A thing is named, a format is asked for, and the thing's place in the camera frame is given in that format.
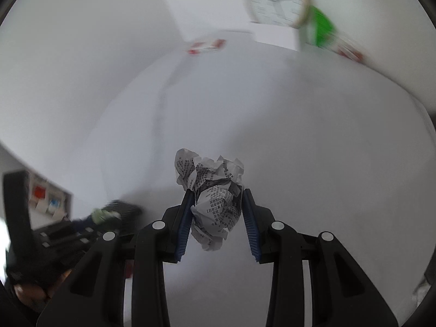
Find person's left hand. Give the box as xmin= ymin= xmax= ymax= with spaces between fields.
xmin=13 ymin=270 xmax=72 ymax=306

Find white box under clock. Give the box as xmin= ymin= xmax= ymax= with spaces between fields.
xmin=249 ymin=22 xmax=301 ymax=51

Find green candy wrapper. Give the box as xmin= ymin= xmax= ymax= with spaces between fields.
xmin=91 ymin=209 xmax=121 ymax=225

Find white storage trolley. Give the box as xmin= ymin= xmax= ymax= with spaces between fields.
xmin=29 ymin=172 xmax=72 ymax=221

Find printed paper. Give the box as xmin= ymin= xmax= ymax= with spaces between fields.
xmin=174 ymin=149 xmax=245 ymax=251

